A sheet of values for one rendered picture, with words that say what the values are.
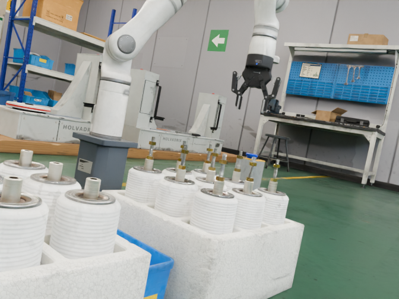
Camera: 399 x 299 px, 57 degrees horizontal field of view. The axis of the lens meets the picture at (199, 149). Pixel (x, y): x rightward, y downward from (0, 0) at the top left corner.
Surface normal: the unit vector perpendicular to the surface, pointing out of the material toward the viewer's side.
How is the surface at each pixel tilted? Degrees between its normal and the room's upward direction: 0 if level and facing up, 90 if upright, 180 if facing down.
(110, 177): 90
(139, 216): 90
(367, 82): 90
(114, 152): 90
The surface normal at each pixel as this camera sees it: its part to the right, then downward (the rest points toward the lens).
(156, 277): 0.73, 0.22
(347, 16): -0.56, -0.05
